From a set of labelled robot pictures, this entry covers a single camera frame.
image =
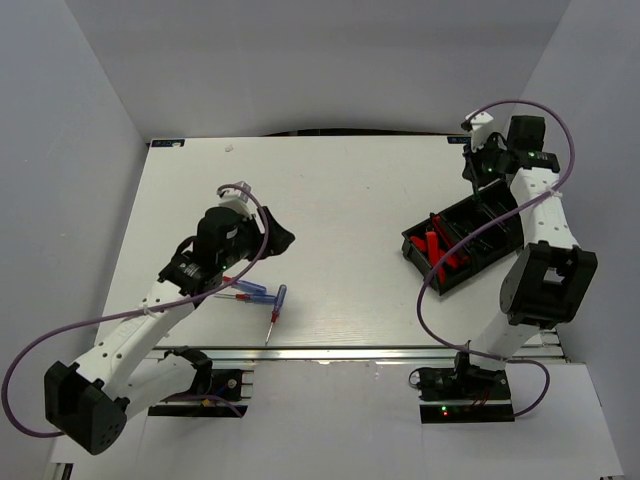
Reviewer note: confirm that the blue handle screwdriver upper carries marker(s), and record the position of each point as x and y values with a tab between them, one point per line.
243	288

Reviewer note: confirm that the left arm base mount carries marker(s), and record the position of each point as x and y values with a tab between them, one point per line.
224	392

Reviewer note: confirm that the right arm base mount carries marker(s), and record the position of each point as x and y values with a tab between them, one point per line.
446	399

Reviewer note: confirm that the blue label sticker left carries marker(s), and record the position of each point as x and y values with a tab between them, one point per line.
167	143

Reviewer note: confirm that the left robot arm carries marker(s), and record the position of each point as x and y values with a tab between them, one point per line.
91	400

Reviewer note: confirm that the blue label sticker right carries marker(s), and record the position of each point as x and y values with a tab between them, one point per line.
461	140

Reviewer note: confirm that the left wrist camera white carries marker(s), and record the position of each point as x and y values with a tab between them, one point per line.
236	198

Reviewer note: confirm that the black divided container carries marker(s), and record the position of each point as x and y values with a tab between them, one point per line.
506	237

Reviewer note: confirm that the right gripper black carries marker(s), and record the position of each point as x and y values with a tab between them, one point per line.
470	172

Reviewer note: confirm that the blue handle screwdriver tilted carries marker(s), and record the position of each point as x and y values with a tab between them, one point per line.
275	313

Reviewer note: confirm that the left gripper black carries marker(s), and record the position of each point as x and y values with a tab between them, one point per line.
278	239

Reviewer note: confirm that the blue label sticker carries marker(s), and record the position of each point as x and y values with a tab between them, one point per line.
167	143
461	140

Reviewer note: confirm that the green black precision screwdriver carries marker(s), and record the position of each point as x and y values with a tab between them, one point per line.
483	245
477	197

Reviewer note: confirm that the blue handle screwdriver lower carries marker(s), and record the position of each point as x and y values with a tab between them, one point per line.
248	298

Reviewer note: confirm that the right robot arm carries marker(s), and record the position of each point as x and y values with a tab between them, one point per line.
551	274

